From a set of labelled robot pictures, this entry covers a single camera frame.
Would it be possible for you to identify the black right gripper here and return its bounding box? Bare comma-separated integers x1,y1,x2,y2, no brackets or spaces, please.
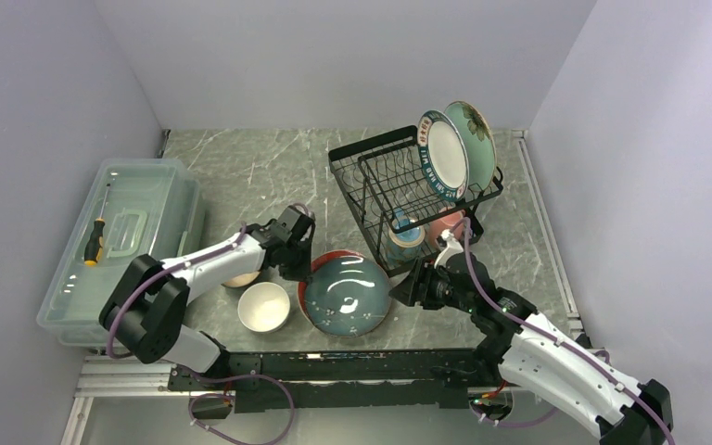
388,257,476,313

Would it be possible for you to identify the red rimmed bottom plate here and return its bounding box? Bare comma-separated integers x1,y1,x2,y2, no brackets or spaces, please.
297,249,364,321

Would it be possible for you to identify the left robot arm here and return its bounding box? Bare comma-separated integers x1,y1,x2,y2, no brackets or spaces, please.
98,203,315,389

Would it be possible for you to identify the clear plastic storage box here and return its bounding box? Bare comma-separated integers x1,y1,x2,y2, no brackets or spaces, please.
36,159,205,349

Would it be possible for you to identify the blue mug orange inside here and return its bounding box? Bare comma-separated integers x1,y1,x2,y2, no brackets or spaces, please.
387,208,426,267

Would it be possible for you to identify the pink mug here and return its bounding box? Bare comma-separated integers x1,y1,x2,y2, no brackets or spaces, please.
427,210,465,249

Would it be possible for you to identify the dark bowl beige inside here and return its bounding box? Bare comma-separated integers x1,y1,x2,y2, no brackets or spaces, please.
222,271,261,288

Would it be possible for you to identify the black wire dish rack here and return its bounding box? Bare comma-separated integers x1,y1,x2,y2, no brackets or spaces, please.
328,125,503,277

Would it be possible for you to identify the yellow black screwdriver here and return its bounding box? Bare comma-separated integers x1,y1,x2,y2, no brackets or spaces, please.
83,183,111,267

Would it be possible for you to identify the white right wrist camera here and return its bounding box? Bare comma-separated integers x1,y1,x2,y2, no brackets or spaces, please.
434,229,464,268

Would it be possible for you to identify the light blue flower plate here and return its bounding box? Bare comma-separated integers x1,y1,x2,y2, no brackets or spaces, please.
444,101,497,189

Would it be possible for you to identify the white plate teal lettered rim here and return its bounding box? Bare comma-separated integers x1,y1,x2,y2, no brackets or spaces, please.
416,110,469,202

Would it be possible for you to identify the dark teal plate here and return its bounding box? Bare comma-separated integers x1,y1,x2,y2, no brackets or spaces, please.
299,254,391,337

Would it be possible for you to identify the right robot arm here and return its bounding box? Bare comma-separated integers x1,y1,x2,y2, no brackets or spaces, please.
390,253,674,444

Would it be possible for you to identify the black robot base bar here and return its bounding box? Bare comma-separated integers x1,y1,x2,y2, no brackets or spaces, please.
168,349,502,413

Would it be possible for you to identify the white bowl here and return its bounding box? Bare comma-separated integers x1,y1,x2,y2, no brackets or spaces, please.
237,282,290,334

